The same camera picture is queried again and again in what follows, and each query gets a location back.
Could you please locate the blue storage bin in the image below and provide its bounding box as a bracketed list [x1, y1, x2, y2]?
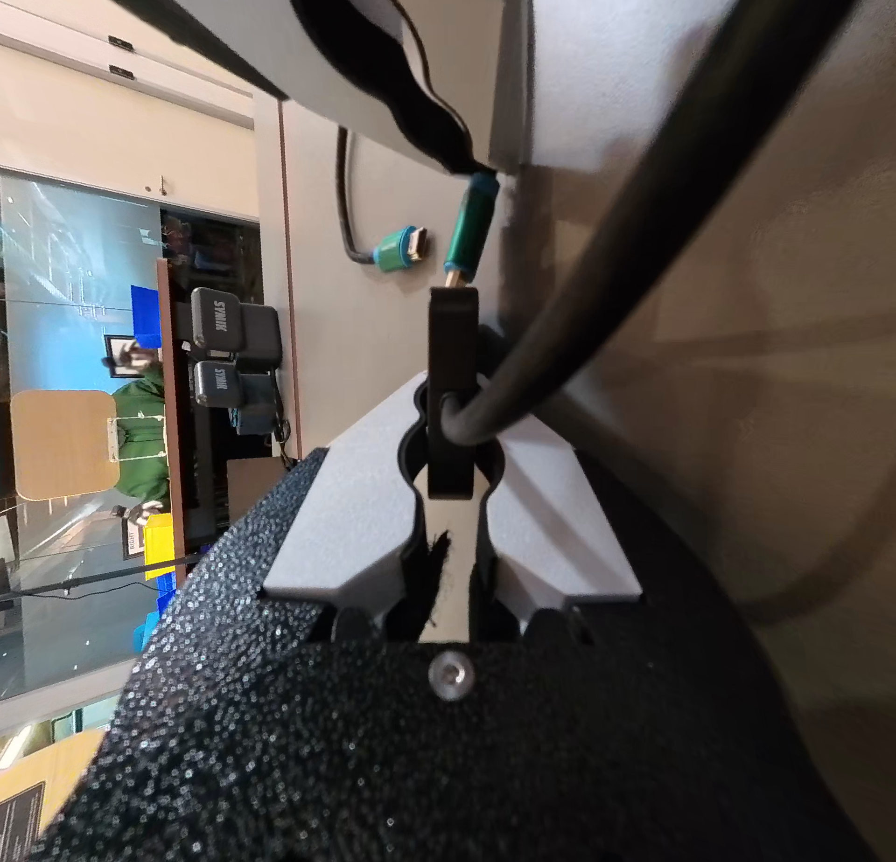
[133, 571, 184, 656]
[129, 285, 163, 348]

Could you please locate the brown cardboard panel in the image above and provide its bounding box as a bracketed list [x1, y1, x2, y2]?
[10, 389, 119, 501]

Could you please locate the small dark grey case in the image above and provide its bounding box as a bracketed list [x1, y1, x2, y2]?
[193, 360, 244, 410]

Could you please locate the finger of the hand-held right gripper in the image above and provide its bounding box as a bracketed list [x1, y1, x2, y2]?
[66, 0, 480, 176]
[399, 0, 708, 175]

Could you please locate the light wooden table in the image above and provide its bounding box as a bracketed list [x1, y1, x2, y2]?
[0, 729, 106, 842]

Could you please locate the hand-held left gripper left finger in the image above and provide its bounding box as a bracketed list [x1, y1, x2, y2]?
[262, 371, 429, 607]

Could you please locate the yellow storage bin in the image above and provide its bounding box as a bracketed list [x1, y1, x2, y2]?
[143, 512, 176, 579]

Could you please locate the brown wooden desk partition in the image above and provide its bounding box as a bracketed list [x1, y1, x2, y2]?
[155, 259, 189, 583]

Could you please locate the white wall cabinet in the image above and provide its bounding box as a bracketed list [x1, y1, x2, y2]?
[0, 0, 256, 212]

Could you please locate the blue grey pouch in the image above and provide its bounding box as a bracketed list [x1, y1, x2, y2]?
[237, 372, 277, 436]

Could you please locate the glass window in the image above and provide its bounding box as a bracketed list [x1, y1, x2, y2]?
[0, 166, 263, 702]

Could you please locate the framed black white marker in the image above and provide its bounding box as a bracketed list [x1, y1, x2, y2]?
[104, 334, 141, 380]

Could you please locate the green plug braided HDMI cable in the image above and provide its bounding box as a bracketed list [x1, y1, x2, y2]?
[335, 126, 502, 291]

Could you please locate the black HDMI port extension cable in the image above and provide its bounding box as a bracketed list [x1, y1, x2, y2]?
[427, 0, 879, 502]

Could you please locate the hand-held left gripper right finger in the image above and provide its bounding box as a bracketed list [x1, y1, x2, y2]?
[480, 414, 644, 607]

